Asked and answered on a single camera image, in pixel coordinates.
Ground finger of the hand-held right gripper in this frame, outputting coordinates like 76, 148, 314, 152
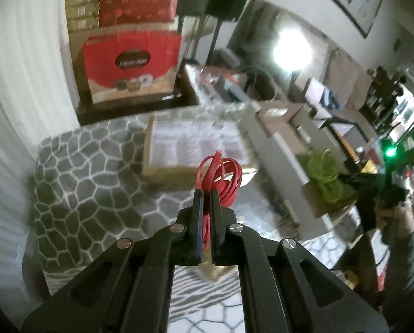
337, 174, 359, 190

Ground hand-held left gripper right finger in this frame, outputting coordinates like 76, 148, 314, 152
210, 190, 390, 333

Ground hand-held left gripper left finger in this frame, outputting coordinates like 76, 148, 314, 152
21, 189, 204, 333

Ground green cable coil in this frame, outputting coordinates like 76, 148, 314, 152
306, 148, 344, 205

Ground red cable coil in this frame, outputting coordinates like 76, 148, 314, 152
196, 150, 243, 250

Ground person's right forearm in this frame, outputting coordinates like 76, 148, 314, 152
380, 229, 414, 320

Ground person's right hand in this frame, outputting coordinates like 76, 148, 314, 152
374, 199, 414, 247

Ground wooden coffee table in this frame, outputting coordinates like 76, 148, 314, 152
311, 109, 379, 155

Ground white rectangular box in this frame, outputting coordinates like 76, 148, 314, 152
240, 106, 337, 241

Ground white printed packet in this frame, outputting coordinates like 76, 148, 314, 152
150, 117, 250, 167

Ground small open cardboard box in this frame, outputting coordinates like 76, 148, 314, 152
258, 100, 319, 137

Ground dark dining chair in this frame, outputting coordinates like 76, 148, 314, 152
365, 65, 408, 127

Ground beige sofa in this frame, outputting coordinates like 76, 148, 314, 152
228, 0, 379, 139

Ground red gift box lower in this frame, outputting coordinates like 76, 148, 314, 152
82, 31, 182, 105

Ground speaker stand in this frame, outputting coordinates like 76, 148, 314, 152
205, 19, 222, 66
184, 16, 202, 66

